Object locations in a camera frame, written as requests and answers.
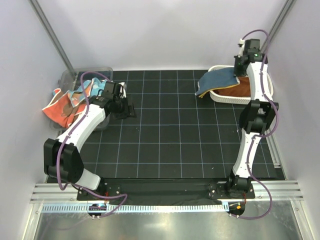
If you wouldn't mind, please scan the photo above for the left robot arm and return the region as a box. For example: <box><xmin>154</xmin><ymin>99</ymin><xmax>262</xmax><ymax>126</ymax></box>
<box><xmin>43</xmin><ymin>80</ymin><xmax>137</xmax><ymax>200</ymax></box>

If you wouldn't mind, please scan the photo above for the salmon pink towel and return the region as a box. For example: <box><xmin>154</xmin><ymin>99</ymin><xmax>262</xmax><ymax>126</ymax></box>
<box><xmin>42</xmin><ymin>88</ymin><xmax>87</xmax><ymax>129</ymax></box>

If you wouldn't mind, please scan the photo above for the yellow and blue towel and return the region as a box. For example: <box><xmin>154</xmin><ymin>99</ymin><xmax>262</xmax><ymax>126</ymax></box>
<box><xmin>195</xmin><ymin>67</ymin><xmax>240</xmax><ymax>98</ymax></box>

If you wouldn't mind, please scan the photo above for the white slotted cable duct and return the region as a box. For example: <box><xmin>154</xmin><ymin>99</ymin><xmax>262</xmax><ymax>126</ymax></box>
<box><xmin>41</xmin><ymin>202</ymin><xmax>229</xmax><ymax>214</ymax></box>

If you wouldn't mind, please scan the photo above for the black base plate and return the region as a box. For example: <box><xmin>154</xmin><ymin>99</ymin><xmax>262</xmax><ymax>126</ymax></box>
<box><xmin>76</xmin><ymin>178</ymin><xmax>256</xmax><ymax>201</ymax></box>

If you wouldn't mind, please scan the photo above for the white perforated basket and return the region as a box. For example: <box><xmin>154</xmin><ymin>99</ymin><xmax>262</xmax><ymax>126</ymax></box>
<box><xmin>208</xmin><ymin>65</ymin><xmax>274</xmax><ymax>105</ymax></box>

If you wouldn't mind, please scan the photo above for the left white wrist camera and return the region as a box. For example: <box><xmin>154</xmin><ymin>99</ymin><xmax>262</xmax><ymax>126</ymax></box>
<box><xmin>119</xmin><ymin>82</ymin><xmax>127</xmax><ymax>99</ymax></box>

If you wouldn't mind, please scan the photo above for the brown towel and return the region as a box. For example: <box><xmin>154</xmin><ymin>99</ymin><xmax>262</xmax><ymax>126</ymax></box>
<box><xmin>214</xmin><ymin>77</ymin><xmax>251</xmax><ymax>97</ymax></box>

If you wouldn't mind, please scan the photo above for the aluminium rail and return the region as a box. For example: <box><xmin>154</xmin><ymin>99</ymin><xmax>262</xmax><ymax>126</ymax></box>
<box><xmin>30</xmin><ymin>180</ymin><xmax>304</xmax><ymax>203</ymax></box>

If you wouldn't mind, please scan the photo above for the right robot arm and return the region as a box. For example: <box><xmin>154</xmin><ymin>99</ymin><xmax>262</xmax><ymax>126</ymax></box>
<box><xmin>224</xmin><ymin>39</ymin><xmax>279</xmax><ymax>198</ymax></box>

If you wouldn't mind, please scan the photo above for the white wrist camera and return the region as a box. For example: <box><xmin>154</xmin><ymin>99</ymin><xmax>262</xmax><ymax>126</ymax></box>
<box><xmin>119</xmin><ymin>82</ymin><xmax>127</xmax><ymax>99</ymax></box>
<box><xmin>237</xmin><ymin>38</ymin><xmax>246</xmax><ymax>57</ymax></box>

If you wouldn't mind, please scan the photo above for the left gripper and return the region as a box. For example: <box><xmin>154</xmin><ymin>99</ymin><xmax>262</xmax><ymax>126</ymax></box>
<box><xmin>113</xmin><ymin>94</ymin><xmax>137</xmax><ymax>120</ymax></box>

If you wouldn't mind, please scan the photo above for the clear plastic bin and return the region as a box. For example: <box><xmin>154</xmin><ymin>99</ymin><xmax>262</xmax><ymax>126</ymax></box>
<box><xmin>50</xmin><ymin>67</ymin><xmax>113</xmax><ymax>132</ymax></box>

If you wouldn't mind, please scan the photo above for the light blue dotted towel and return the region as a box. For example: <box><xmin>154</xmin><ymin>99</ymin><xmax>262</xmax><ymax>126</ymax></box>
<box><xmin>67</xmin><ymin>77</ymin><xmax>111</xmax><ymax>108</ymax></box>

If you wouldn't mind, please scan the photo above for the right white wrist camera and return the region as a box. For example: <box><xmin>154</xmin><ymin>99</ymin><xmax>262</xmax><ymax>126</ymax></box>
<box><xmin>237</xmin><ymin>38</ymin><xmax>246</xmax><ymax>57</ymax></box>

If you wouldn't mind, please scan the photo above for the black grid mat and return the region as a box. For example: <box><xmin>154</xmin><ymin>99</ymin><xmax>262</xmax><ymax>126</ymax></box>
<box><xmin>46</xmin><ymin>69</ymin><xmax>286</xmax><ymax>181</ymax></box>

